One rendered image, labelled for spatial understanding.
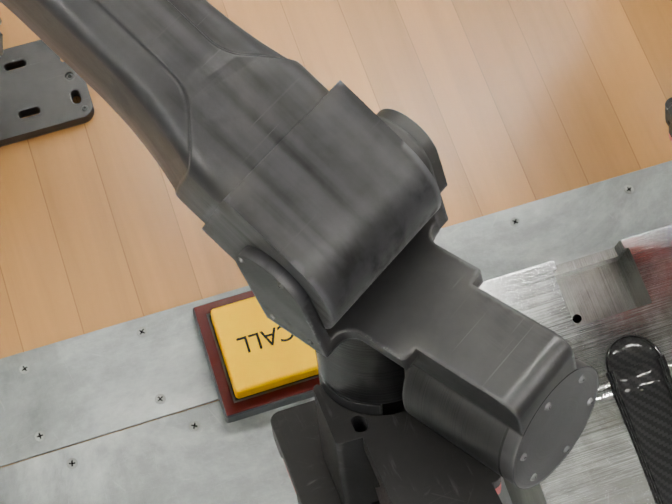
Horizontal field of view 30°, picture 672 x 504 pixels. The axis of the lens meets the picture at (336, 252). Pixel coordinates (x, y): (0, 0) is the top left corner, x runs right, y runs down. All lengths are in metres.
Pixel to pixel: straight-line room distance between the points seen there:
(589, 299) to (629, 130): 0.18
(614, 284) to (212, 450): 0.29
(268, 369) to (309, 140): 0.37
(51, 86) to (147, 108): 0.47
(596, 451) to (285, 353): 0.21
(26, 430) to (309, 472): 0.30
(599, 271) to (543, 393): 0.37
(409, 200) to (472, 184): 0.44
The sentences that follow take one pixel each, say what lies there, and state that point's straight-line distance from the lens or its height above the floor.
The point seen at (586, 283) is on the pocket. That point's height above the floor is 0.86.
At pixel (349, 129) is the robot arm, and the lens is 0.48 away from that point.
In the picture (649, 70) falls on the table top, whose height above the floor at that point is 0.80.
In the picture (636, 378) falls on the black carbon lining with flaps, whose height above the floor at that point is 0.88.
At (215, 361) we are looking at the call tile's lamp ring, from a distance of 0.84.
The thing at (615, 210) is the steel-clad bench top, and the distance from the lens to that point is 0.93.
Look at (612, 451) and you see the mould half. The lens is 0.79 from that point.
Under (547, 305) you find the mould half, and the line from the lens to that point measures 0.80.
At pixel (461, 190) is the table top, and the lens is 0.92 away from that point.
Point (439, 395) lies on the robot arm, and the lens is 0.51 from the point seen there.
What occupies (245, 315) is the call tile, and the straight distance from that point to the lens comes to 0.83.
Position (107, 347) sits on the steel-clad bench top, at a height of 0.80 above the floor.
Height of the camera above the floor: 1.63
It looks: 70 degrees down
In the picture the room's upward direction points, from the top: 10 degrees clockwise
